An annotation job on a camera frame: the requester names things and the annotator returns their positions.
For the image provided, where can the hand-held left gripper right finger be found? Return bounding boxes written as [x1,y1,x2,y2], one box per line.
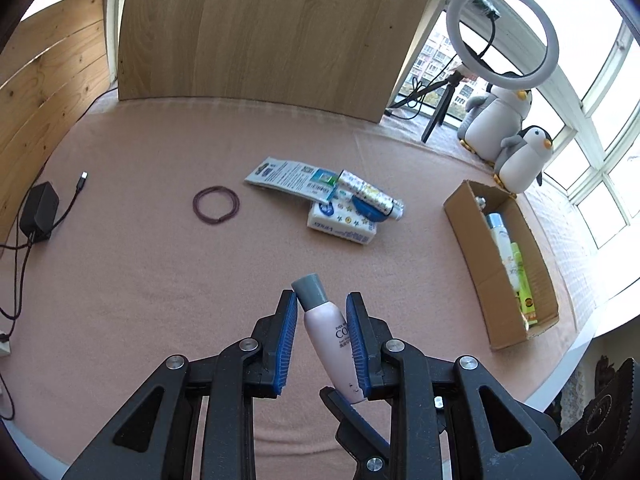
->
[345,291,581,480]

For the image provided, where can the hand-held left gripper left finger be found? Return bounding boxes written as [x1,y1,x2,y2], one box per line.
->
[62,290,299,480]

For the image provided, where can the pink bottle grey cap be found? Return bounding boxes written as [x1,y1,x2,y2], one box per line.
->
[291,273,368,405]

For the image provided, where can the star print tissue pack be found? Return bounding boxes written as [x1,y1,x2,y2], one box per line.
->
[306,187,379,248]

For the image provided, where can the blue round lid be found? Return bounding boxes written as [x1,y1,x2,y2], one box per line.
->
[351,194,396,223]

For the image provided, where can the cardboard box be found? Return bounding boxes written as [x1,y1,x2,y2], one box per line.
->
[444,180,560,352]

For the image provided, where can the patterned white tube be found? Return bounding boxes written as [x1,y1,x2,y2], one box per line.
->
[336,170,405,222]

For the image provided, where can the purple hair ties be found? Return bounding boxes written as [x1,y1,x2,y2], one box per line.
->
[192,186,241,224]

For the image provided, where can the printed packet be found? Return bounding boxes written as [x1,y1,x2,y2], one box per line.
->
[245,156,338,203]

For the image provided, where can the green tube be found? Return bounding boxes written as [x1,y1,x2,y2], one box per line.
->
[509,242,538,326]

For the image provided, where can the white sunscreen bottle blue cap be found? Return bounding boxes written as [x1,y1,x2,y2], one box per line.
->
[486,212,512,262]

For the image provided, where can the white checked bedsheet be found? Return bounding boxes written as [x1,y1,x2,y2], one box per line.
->
[522,180,640,331]

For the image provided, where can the small penguin plush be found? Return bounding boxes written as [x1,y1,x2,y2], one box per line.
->
[492,126,555,193]

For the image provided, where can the large penguin plush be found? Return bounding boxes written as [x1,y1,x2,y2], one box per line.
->
[457,85,533,163]

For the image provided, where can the black power adapter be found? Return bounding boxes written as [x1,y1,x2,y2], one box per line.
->
[19,182,60,245]

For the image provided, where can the light oak wooden panel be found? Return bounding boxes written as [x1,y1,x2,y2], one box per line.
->
[116,0,443,123]

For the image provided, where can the pine slat board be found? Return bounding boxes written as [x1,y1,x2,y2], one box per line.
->
[0,0,112,241]

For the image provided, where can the black cable by window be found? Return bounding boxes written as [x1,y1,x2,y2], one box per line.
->
[384,80,432,121]

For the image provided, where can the black usb cable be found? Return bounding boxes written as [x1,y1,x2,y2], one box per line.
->
[50,171,90,231]

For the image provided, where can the black power cable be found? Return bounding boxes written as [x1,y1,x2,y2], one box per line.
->
[0,237,37,321]

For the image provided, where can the white ring light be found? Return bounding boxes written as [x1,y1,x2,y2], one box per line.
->
[446,0,559,77]

